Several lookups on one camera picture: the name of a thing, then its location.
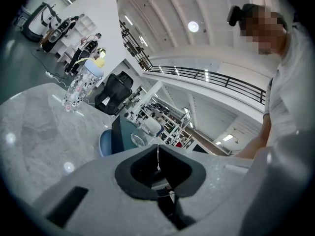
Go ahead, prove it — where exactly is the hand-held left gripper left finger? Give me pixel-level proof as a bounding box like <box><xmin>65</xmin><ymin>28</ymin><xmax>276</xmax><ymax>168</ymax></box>
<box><xmin>33</xmin><ymin>145</ymin><xmax>179</xmax><ymax>236</ymax></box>

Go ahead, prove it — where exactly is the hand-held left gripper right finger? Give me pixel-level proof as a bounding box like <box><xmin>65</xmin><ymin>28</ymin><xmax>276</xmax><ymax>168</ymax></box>
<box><xmin>158</xmin><ymin>145</ymin><xmax>251</xmax><ymax>231</ymax></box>

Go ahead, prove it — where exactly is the person's right forearm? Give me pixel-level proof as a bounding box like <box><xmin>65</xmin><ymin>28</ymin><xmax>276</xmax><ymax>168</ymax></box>
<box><xmin>235</xmin><ymin>114</ymin><xmax>271</xmax><ymax>160</ymax></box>

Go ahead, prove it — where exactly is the dark blue square box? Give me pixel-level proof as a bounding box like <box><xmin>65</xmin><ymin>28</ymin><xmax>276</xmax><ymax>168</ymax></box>
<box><xmin>111</xmin><ymin>116</ymin><xmax>158</xmax><ymax>156</ymax></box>

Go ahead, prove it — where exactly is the round blue plate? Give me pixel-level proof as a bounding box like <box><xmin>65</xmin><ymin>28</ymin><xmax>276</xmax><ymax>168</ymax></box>
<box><xmin>99</xmin><ymin>129</ymin><xmax>113</xmax><ymax>158</ymax></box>

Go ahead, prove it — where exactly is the black office chair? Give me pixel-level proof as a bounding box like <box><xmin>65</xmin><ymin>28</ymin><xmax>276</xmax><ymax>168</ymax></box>
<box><xmin>94</xmin><ymin>71</ymin><xmax>135</xmax><ymax>117</ymax></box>

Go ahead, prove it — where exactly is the black metal balcony railing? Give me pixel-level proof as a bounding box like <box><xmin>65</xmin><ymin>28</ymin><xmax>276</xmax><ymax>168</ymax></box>
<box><xmin>119</xmin><ymin>20</ymin><xmax>267</xmax><ymax>106</ymax></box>

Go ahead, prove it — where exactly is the patterned water bottle yellow cap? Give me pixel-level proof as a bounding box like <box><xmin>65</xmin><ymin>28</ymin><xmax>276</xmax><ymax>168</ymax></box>
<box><xmin>61</xmin><ymin>57</ymin><xmax>106</xmax><ymax>113</ymax></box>

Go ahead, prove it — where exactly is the person's grey striped shirt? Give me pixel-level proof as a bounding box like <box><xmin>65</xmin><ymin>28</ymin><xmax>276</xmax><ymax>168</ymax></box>
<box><xmin>263</xmin><ymin>26</ymin><xmax>315</xmax><ymax>152</ymax></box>

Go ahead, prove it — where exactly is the person's head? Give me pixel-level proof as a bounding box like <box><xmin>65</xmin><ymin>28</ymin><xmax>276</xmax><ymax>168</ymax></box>
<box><xmin>240</xmin><ymin>3</ymin><xmax>287</xmax><ymax>55</ymax></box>

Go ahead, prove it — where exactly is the white and black robot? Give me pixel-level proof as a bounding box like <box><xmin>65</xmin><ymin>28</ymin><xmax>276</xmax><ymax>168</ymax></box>
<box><xmin>23</xmin><ymin>1</ymin><xmax>62</xmax><ymax>43</ymax></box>

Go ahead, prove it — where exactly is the white power cable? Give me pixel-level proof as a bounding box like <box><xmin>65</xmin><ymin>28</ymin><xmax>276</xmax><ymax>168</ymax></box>
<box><xmin>49</xmin><ymin>72</ymin><xmax>96</xmax><ymax>105</ymax></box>

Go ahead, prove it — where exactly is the black head-mounted camera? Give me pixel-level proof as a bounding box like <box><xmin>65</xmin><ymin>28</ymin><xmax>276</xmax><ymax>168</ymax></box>
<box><xmin>226</xmin><ymin>5</ymin><xmax>247</xmax><ymax>27</ymax></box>

